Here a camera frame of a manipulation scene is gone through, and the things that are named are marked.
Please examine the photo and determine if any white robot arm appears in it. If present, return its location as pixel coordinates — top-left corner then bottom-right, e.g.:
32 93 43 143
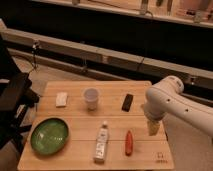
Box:
143 76 213 138

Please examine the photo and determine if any white ceramic cup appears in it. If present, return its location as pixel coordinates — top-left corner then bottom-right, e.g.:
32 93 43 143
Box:
83 88 99 110

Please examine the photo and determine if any black rectangular block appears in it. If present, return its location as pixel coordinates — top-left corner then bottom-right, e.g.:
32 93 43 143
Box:
122 94 133 112

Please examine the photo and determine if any white rectangular sponge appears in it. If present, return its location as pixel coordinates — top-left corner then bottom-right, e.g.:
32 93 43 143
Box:
56 92 68 107

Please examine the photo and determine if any green plate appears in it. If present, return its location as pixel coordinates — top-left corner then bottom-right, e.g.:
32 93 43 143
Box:
30 118 69 155

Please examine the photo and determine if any black cable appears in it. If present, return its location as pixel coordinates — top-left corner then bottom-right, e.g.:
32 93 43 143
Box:
30 40 40 73

